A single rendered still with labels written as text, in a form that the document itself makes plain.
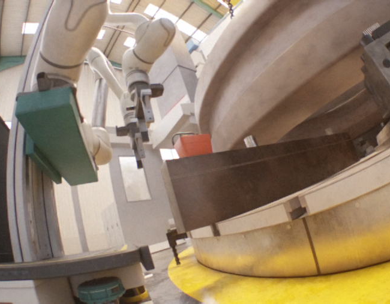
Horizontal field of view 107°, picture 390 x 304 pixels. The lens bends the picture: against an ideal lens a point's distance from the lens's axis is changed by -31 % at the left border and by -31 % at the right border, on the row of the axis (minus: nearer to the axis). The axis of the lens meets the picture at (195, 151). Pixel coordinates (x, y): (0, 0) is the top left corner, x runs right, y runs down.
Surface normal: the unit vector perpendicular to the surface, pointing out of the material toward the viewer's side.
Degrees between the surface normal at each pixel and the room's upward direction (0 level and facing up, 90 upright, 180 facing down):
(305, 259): 90
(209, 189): 90
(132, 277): 90
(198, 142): 97
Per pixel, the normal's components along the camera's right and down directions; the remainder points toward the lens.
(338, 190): -0.80, 0.04
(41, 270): 0.31, -0.40
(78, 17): 0.42, 0.69
